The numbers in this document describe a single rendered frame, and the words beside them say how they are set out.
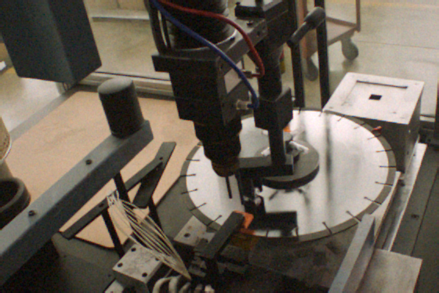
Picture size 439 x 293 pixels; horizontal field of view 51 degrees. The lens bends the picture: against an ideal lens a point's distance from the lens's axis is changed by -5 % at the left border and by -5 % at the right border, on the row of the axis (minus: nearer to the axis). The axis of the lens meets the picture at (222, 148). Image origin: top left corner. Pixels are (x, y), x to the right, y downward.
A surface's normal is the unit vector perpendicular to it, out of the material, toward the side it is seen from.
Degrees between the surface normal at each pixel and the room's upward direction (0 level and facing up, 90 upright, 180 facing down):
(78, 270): 0
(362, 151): 0
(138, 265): 0
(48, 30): 90
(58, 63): 90
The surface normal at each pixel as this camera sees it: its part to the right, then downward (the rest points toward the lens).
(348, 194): -0.15, -0.81
